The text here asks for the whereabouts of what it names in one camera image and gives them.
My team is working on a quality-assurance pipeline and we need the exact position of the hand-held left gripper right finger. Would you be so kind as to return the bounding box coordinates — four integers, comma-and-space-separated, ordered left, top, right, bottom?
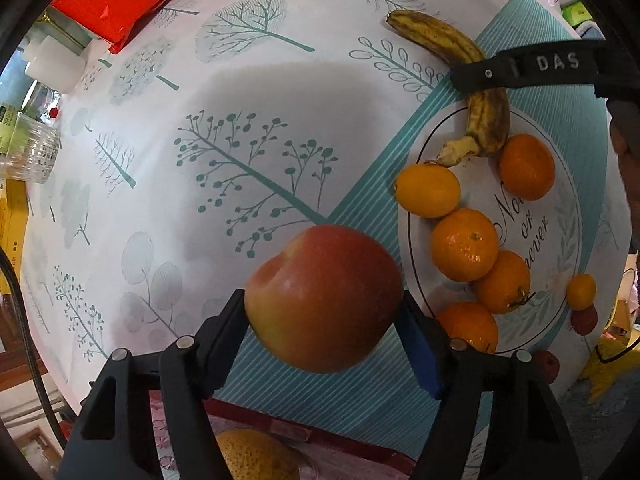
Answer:
395, 290, 583, 480

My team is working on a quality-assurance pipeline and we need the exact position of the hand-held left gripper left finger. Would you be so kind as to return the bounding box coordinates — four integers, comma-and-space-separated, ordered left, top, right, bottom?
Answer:
57, 288, 251, 480

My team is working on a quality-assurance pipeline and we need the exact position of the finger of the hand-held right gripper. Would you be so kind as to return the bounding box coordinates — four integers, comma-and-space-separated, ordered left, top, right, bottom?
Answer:
448, 42, 608, 97

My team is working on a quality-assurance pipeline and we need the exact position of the spotted yellow banana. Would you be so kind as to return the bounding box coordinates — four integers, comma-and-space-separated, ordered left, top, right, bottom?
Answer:
385, 9, 512, 168

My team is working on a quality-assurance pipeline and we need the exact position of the red apple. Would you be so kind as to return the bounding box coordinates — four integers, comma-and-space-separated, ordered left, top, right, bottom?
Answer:
243, 225, 405, 375

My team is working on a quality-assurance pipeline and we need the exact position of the small rough red fruit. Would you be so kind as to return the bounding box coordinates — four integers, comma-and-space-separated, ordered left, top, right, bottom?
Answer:
570, 305, 599, 337
532, 350, 561, 385

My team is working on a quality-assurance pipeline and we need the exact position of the person's right hand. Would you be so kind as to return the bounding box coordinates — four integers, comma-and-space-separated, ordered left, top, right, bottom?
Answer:
609, 116, 637, 171

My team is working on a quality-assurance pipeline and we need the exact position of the orange mandarin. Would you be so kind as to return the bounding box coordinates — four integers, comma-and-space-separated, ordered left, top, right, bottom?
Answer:
436, 301, 500, 356
498, 133, 557, 202
473, 250, 532, 316
431, 208, 501, 283

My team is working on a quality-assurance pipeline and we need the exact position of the yellow pear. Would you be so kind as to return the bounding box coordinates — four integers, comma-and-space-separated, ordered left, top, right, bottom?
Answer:
215, 428, 301, 480

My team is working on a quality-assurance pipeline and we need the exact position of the yellow-orange citrus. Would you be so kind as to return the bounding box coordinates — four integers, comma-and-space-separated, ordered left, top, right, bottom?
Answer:
394, 162, 462, 219

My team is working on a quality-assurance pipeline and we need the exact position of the small kumquat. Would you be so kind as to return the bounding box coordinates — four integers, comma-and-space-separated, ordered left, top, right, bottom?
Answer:
566, 273, 598, 312

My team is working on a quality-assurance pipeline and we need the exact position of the yellow bag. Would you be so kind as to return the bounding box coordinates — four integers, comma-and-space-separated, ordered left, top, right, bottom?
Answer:
579, 332, 640, 405

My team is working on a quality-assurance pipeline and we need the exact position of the tree print tablecloth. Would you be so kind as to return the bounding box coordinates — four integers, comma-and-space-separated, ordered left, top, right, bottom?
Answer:
20, 0, 633, 480

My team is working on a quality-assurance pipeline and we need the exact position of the yellow box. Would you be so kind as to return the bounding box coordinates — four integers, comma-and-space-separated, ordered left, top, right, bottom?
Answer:
0, 177, 29, 296

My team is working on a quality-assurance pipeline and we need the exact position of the clear glass jar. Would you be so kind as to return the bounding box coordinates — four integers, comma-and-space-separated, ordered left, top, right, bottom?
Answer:
0, 110, 62, 183

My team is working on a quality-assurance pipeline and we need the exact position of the green label bottle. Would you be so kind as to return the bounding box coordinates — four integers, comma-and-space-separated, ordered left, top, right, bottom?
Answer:
0, 102, 23, 157

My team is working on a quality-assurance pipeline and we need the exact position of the white plastic bottle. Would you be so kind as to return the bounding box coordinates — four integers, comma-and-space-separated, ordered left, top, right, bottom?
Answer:
22, 35, 91, 93

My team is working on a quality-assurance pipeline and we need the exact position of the black cable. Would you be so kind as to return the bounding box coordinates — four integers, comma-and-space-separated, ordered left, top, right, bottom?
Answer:
0, 247, 68, 453

